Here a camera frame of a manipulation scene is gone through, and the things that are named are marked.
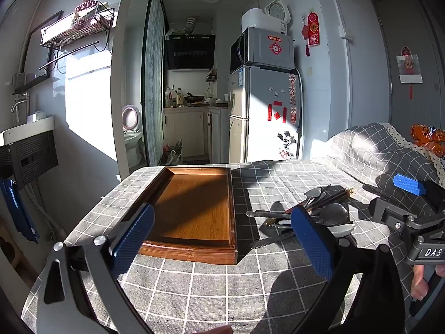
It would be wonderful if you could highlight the gold-tipped dark wooden chopstick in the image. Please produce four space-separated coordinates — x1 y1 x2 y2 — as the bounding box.
306 187 354 213

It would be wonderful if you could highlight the brown wooden tray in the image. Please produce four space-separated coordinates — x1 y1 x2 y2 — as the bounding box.
137 166 239 265

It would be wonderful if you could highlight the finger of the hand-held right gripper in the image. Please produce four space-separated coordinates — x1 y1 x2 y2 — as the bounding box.
369 198 418 229
393 173 445 213

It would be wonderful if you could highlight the pink plastic basket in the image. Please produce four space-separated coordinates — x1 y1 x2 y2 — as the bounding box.
75 0 105 16

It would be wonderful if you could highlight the small black wall shelf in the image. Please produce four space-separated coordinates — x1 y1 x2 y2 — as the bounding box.
12 71 60 95

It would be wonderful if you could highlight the white wash basin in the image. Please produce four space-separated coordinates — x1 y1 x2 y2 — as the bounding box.
0 116 55 147

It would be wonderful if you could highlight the black wire wall shelf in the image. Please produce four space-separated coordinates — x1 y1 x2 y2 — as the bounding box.
40 2 117 48

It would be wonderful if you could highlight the black range hood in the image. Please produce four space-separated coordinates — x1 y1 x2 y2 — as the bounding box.
164 35 216 70

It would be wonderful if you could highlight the orange snack bag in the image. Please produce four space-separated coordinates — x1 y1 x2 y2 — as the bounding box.
410 123 445 159

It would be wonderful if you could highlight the patterned sliding glass door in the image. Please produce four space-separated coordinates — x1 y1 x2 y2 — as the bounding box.
142 0 166 166

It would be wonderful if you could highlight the grey checked sofa cover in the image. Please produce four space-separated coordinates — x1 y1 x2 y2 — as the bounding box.
311 122 445 209

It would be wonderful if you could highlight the white toilet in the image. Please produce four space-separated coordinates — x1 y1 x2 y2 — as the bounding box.
122 105 144 168

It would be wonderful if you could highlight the silver refrigerator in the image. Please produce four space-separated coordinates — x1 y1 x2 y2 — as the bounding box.
228 65 303 163

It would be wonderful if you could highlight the hammered-handle metal spoon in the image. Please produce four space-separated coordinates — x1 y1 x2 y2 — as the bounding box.
246 210 296 218
249 203 350 250

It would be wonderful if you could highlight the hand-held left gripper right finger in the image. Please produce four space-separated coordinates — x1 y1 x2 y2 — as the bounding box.
290 205 407 334

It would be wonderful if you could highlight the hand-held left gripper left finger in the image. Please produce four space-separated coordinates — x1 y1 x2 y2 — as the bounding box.
35 203 156 334

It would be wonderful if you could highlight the black vanity cabinet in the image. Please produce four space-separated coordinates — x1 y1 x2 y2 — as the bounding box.
0 130 59 190

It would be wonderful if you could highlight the person's right hand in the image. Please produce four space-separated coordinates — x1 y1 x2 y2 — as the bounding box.
410 264 432 302

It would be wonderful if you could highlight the hanging wall calendar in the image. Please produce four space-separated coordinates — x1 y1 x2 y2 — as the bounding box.
396 46 424 100

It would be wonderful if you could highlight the metal faucet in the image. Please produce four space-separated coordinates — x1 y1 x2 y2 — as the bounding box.
10 92 30 124

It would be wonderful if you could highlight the silver microwave oven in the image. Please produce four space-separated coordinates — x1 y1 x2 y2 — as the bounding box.
230 27 295 74

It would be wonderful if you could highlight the smooth-handled metal spoon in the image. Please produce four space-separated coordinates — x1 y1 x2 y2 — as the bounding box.
285 187 324 214

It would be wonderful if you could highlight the red hanging ornament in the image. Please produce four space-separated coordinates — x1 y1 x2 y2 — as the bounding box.
302 11 320 57

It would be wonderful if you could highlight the white kitchen cabinet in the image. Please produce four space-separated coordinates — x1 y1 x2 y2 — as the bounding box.
163 107 230 163

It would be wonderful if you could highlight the black towel bar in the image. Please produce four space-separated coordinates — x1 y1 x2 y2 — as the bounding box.
39 40 100 70

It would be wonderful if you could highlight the grey checked tablecloth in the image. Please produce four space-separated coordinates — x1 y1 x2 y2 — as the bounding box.
21 158 445 334

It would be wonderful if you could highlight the grey drain hose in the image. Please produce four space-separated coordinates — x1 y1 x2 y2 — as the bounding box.
24 181 65 238

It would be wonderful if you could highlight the bundle of plastic bags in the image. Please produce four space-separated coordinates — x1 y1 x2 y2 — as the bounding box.
163 139 183 166

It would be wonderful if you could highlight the white rice cooker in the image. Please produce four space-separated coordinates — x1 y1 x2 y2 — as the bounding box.
241 8 291 36

